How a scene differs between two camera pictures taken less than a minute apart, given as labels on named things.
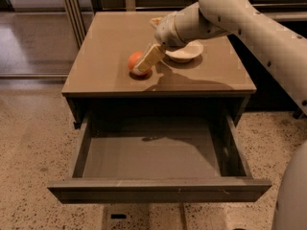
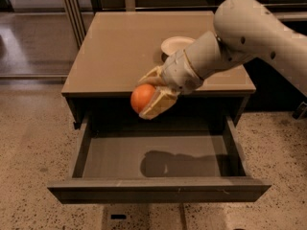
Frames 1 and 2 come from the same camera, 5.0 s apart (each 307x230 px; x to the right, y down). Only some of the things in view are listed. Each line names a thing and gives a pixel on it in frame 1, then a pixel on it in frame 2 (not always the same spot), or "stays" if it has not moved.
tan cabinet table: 117,67 stays
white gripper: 166,30 → 179,71
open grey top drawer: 160,156 stays
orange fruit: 133,59 → 140,95
